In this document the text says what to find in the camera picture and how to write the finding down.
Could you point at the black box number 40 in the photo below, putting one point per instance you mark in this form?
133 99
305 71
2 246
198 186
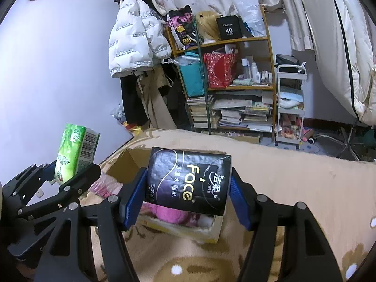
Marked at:
229 27

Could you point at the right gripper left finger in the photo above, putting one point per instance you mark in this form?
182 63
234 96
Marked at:
68 255

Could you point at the wooden bookshelf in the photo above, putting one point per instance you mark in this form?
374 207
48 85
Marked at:
202 48

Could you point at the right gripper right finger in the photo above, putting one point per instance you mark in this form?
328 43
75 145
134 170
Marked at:
306 256

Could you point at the stack of books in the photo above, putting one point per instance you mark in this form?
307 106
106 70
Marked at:
201 110

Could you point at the white rolling cart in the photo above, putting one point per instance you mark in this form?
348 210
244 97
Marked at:
290 104

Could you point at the pink rabbit plush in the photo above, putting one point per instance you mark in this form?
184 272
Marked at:
170 215

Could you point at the plastic bag with toys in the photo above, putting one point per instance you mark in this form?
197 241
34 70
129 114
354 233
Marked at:
118 114

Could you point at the pink towel roll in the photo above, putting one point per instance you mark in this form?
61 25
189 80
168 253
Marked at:
106 186

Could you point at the beige patterned rug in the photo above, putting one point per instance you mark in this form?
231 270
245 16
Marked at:
339 193

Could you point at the white puffer jacket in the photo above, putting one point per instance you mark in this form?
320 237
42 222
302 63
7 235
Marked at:
137 42

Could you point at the open cardboard box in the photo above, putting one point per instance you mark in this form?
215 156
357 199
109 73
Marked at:
124 165

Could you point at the red patterned gift bag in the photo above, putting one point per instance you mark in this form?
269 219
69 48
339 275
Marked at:
221 69

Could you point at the blonde wig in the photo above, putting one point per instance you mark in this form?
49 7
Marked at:
207 26

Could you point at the teal bag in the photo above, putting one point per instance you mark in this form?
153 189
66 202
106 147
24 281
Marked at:
191 75

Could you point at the black Face tissue pack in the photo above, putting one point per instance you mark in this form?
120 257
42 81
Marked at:
197 182

